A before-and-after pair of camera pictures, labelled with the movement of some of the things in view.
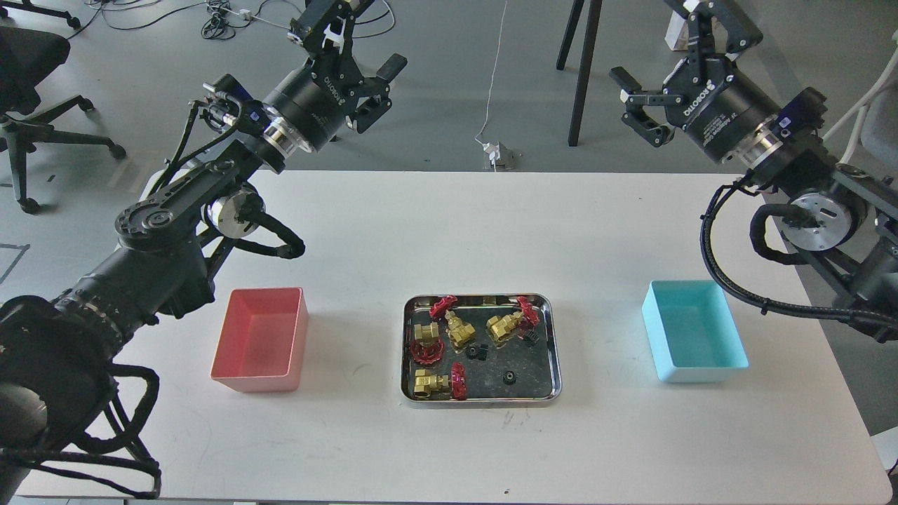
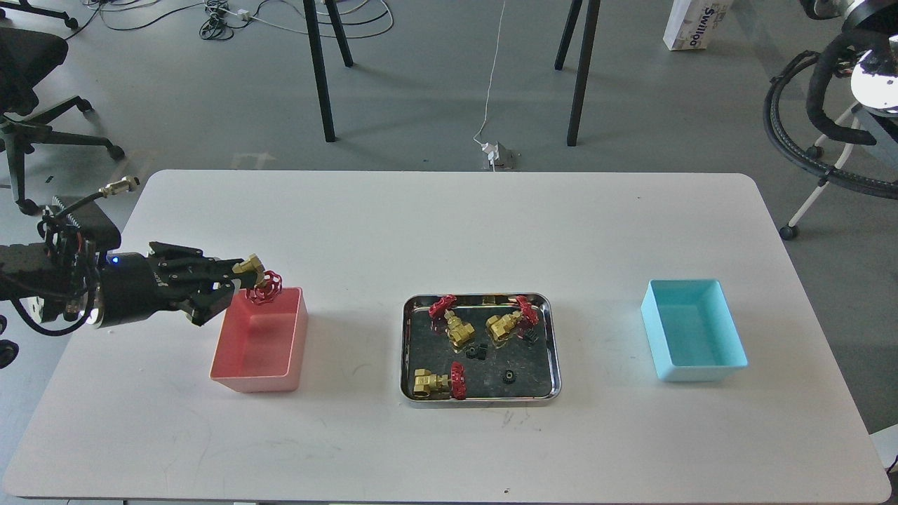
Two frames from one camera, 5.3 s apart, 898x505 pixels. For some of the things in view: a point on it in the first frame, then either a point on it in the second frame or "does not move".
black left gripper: (313, 99) to (133, 285)
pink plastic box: (260, 344) does not move
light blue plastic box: (694, 335) does not move
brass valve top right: (499, 327) does not move
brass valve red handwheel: (427, 355) to (269, 283)
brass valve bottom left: (426, 382) does not move
